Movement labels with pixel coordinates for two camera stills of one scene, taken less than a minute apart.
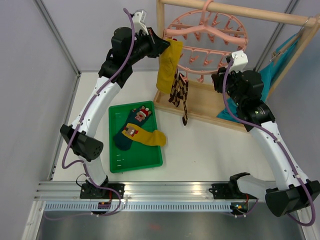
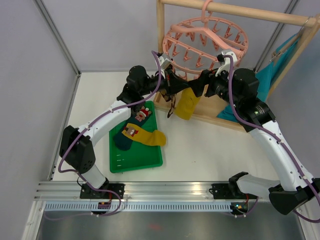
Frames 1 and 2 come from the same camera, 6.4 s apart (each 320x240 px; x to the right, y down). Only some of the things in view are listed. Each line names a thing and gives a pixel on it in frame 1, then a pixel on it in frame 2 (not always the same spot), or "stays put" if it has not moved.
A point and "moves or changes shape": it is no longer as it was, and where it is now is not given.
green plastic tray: [139, 156] stays put
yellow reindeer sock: [156, 138] stays put
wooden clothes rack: [202, 105] stays put
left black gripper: [158, 45] to [173, 84]
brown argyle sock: [183, 83] to [173, 97]
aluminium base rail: [47, 191] stays put
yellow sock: [168, 63] to [186, 104]
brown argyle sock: [174, 96] to [166, 97]
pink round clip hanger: [208, 37] moves or changes shape
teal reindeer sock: [137, 117] stays put
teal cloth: [270, 71] stays put
